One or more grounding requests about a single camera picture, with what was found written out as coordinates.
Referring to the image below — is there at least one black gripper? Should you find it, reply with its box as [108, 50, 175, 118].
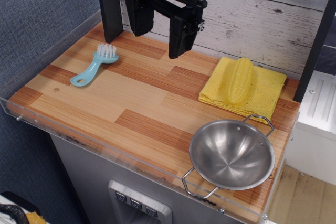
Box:
[125, 0, 207, 59]

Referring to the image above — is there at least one metal bowl with wire handles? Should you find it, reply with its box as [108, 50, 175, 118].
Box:
[182, 114, 275, 200]

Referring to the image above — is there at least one light blue scrub brush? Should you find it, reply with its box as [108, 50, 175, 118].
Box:
[70, 44, 119, 87]

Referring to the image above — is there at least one yellow plastic corn cob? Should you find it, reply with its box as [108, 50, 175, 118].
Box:
[225, 58, 254, 104]

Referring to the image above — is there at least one yellow folded cloth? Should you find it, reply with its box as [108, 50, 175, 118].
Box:
[198, 57, 287, 119]

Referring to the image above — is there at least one clear acrylic table guard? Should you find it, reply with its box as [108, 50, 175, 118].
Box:
[2, 23, 299, 223]

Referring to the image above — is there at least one grey toy fridge cabinet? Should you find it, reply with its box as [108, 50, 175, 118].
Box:
[51, 135, 238, 223]

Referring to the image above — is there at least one silver dispenser button panel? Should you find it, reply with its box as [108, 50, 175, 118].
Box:
[108, 179, 173, 223]

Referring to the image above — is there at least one white toy sink counter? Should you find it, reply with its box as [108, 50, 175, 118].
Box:
[284, 71, 335, 185]

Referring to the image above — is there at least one yellow black object bottom left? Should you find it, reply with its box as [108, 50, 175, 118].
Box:
[1, 204, 47, 224]

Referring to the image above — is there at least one black left shelf post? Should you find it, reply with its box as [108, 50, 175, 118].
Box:
[99, 0, 124, 43]

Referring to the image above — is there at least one black shelf post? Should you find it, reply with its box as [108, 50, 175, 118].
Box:
[99, 0, 124, 43]
[292, 0, 336, 103]

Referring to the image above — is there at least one black right shelf post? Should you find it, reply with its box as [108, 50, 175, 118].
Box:
[292, 0, 336, 103]

